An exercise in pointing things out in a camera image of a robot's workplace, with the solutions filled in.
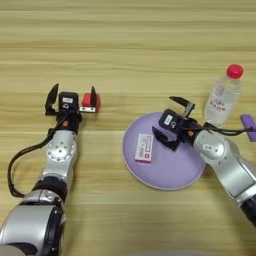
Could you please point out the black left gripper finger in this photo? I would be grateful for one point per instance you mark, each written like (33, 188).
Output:
(50, 103)
(93, 98)

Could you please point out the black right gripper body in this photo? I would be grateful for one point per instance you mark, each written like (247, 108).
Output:
(188, 130)

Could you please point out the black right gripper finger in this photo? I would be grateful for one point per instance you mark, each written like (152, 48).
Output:
(183, 101)
(161, 137)

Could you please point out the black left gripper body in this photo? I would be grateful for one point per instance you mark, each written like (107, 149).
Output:
(70, 121)

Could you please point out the red cube block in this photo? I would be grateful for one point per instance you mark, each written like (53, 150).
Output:
(86, 100)

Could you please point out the white red eraser box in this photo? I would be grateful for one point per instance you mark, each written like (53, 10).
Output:
(144, 148)

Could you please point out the lilac round plate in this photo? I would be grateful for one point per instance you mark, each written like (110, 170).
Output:
(166, 170)

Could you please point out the clear bottle red cap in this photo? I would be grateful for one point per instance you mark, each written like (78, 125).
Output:
(221, 96)

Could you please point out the purple rectangular block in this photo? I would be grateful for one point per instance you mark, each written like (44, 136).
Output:
(249, 126)

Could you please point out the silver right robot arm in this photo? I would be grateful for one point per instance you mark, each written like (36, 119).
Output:
(216, 150)

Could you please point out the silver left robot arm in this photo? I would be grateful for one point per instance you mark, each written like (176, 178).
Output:
(60, 153)

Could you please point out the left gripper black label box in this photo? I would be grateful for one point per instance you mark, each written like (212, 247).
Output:
(68, 100)

